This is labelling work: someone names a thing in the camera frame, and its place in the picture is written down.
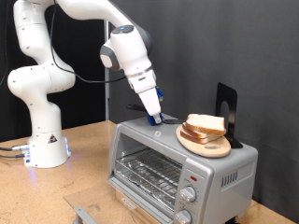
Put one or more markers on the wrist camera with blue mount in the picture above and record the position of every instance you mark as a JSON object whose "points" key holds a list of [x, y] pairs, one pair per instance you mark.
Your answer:
{"points": [[160, 94]]}

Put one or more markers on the black metal bookend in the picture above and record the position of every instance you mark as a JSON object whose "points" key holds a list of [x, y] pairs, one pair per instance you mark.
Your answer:
{"points": [[224, 93]]}

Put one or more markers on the silver toaster oven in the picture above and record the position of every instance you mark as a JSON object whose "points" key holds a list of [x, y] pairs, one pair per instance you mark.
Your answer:
{"points": [[218, 174]]}

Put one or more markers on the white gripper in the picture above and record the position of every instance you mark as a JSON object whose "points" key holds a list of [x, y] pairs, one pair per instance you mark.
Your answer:
{"points": [[149, 96]]}

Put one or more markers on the white bread slice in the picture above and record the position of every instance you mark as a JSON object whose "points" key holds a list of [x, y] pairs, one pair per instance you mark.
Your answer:
{"points": [[194, 133], [205, 123], [190, 138]]}

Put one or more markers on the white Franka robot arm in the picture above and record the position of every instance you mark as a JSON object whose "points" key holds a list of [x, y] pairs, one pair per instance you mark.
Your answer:
{"points": [[40, 77]]}

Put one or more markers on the round wooden board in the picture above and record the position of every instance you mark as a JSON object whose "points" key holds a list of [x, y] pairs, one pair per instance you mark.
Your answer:
{"points": [[211, 150]]}

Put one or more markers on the silver oven knob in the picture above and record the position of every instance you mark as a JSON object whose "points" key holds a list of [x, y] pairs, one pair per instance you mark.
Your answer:
{"points": [[183, 216], [187, 193]]}

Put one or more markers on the metal spatula with blue block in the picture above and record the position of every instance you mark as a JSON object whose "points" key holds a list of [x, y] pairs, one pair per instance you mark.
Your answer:
{"points": [[136, 107]]}

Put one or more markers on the metal stand pole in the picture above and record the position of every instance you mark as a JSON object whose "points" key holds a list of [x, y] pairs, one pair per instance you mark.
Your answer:
{"points": [[107, 99]]}

